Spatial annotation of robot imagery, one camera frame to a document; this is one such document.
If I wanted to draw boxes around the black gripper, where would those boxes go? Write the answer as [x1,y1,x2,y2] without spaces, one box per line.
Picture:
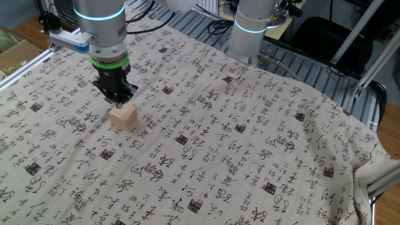
[92,67,139,109]

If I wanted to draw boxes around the small wooden cube block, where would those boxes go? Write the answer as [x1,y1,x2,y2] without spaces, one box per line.
[108,102,139,133]

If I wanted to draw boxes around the cardboard box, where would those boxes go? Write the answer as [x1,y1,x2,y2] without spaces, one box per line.
[0,39,42,78]

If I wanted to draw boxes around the calligraphy print beige tablecloth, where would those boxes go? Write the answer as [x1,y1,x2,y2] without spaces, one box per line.
[0,5,400,225]

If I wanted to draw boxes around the pale green bundle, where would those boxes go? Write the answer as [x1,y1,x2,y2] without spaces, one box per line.
[0,27,16,54]

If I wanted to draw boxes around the white keyboard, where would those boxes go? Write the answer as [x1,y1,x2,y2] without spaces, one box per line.
[194,0,219,15]

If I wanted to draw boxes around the black desk gadget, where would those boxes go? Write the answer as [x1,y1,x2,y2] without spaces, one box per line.
[279,0,304,19]

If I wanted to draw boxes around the black office chair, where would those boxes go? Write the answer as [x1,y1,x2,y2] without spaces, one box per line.
[289,15,376,78]

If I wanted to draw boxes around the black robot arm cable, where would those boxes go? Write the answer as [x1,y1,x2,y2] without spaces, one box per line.
[124,0,179,35]

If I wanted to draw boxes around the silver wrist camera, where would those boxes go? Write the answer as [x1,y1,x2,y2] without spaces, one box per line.
[47,28,92,53]

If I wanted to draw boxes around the aluminium table edge rail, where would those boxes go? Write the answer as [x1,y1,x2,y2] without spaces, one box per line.
[0,27,81,92]

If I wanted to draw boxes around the black coiled cable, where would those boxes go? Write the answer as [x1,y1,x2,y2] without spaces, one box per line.
[206,17,234,38]

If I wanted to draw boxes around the grey cable with metal plug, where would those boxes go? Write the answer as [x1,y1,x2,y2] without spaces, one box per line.
[256,51,303,83]

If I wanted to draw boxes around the aluminium frame post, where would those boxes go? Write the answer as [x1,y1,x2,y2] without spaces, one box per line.
[352,29,400,99]
[329,0,388,66]

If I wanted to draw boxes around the aluminium frame rail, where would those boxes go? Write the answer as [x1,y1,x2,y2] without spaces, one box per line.
[365,165,400,225]

